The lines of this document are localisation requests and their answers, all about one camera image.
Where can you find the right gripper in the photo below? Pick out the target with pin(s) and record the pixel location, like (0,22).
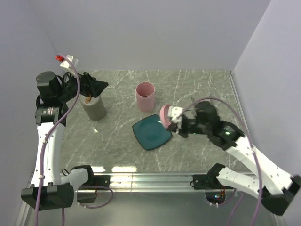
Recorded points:
(182,132)

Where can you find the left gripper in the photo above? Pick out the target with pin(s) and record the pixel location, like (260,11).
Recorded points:
(90,86)

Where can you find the grey cylindrical container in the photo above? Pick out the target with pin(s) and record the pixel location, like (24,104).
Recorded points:
(97,113)

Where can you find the pink cylindrical container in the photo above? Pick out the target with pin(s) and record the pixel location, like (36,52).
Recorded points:
(145,96)

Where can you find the grey round lid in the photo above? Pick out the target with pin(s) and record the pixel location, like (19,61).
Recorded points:
(93,102)

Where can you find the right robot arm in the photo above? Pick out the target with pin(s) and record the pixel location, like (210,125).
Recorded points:
(272,186)

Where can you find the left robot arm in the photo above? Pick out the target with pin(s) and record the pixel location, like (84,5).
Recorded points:
(48,189)

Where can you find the teal square plate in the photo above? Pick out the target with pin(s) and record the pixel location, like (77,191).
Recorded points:
(150,133)

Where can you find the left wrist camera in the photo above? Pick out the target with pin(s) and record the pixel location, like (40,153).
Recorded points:
(64,64)

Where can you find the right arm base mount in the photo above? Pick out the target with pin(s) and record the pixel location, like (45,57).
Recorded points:
(215,193)

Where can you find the aluminium rail frame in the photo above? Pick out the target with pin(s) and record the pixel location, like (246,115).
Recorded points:
(153,186)

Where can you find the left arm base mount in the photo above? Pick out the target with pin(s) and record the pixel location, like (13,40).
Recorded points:
(88,193)

